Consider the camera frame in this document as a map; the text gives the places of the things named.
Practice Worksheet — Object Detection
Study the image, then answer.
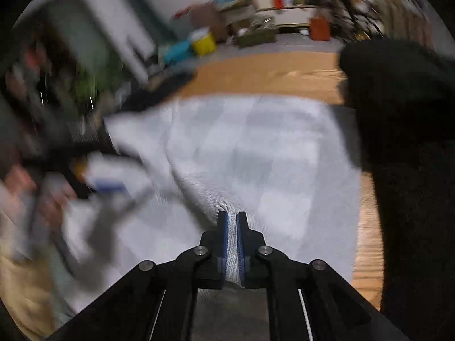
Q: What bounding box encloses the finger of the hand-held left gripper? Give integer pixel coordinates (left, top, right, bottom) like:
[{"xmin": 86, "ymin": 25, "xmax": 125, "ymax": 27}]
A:
[{"xmin": 85, "ymin": 179, "xmax": 157, "ymax": 221}]

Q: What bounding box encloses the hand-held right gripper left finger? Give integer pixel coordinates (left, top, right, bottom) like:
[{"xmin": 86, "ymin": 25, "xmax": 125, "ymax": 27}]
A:
[{"xmin": 46, "ymin": 211, "xmax": 230, "ymax": 341}]

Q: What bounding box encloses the person's left forearm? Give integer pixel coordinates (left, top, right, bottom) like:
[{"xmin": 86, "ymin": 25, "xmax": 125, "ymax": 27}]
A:
[{"xmin": 0, "ymin": 227, "xmax": 68, "ymax": 341}]

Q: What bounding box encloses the olive green crate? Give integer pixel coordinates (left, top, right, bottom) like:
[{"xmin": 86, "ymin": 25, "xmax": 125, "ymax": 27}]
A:
[{"xmin": 236, "ymin": 26, "xmax": 278, "ymax": 47}]

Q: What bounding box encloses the white knit sweater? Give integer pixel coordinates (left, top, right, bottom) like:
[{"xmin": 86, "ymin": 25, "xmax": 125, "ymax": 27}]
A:
[{"xmin": 62, "ymin": 92, "xmax": 363, "ymax": 313}]

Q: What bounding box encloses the black fleece garment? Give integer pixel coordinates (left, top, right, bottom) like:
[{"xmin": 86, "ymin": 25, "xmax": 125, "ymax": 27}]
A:
[{"xmin": 338, "ymin": 39, "xmax": 455, "ymax": 341}]

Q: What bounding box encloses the grey green curtain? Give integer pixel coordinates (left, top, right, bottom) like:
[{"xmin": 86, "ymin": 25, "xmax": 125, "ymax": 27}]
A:
[{"xmin": 131, "ymin": 0, "xmax": 178, "ymax": 39}]

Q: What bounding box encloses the white low cabinet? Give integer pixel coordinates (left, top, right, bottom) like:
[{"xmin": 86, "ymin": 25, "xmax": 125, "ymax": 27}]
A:
[{"xmin": 256, "ymin": 5, "xmax": 320, "ymax": 29}]

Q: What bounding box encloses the person's left hand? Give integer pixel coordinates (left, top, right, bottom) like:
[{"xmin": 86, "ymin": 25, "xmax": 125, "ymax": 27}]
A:
[{"xmin": 0, "ymin": 165, "xmax": 77, "ymax": 228}]

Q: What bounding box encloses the blue suitcase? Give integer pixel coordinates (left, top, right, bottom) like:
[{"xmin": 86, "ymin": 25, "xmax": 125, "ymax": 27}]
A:
[{"xmin": 160, "ymin": 41, "xmax": 196, "ymax": 65}]

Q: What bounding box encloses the yellow white shopping bag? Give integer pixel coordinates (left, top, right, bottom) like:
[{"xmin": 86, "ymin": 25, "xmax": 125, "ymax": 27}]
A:
[{"xmin": 190, "ymin": 28, "xmax": 217, "ymax": 55}]

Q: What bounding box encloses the black garment white label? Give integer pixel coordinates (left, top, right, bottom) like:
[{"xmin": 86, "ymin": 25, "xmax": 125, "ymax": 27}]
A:
[{"xmin": 121, "ymin": 71, "xmax": 198, "ymax": 114}]

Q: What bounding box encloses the black metal trolley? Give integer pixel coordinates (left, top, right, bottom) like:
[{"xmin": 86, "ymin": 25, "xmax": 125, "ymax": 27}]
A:
[{"xmin": 327, "ymin": 0, "xmax": 384, "ymax": 39}]

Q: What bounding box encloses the orange paper bag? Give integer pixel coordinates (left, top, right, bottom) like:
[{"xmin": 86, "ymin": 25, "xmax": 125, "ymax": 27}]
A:
[{"xmin": 309, "ymin": 18, "xmax": 330, "ymax": 41}]

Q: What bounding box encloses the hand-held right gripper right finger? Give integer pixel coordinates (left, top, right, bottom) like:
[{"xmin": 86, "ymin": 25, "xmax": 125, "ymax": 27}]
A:
[{"xmin": 236, "ymin": 211, "xmax": 409, "ymax": 341}]

